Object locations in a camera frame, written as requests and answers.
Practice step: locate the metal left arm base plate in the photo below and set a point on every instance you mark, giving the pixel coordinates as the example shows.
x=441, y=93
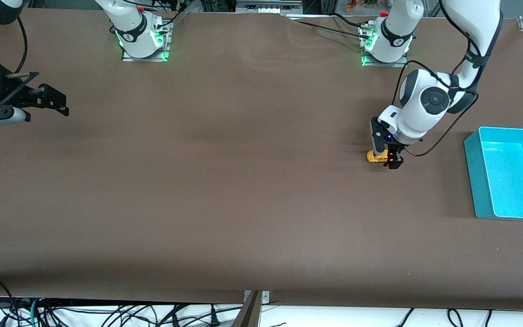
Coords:
x=385, y=65

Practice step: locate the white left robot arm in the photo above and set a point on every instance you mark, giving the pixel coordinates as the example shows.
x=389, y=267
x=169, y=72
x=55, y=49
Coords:
x=429, y=97

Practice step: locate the brown table cover sheet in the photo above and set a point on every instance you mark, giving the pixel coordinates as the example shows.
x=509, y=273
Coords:
x=261, y=204

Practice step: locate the brown table support beam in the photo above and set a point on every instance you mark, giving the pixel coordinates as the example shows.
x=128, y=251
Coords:
x=248, y=315

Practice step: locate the small metal table bracket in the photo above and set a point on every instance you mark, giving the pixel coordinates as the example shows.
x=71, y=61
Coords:
x=265, y=297

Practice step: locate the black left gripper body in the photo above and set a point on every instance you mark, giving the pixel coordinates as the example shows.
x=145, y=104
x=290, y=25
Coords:
x=394, y=148

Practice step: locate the grey power strip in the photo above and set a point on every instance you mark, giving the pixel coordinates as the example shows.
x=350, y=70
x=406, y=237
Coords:
x=268, y=5

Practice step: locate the orange small background object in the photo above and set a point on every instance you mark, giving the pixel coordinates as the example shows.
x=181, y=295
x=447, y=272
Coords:
x=351, y=5

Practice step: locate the yellow beetle toy car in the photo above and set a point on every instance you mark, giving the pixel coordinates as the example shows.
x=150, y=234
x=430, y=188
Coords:
x=375, y=157

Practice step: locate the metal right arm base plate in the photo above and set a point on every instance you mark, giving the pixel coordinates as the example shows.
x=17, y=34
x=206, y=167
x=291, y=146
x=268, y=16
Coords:
x=145, y=59

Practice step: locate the teal plastic storage bin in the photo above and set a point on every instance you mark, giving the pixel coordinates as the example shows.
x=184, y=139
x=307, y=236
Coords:
x=511, y=181

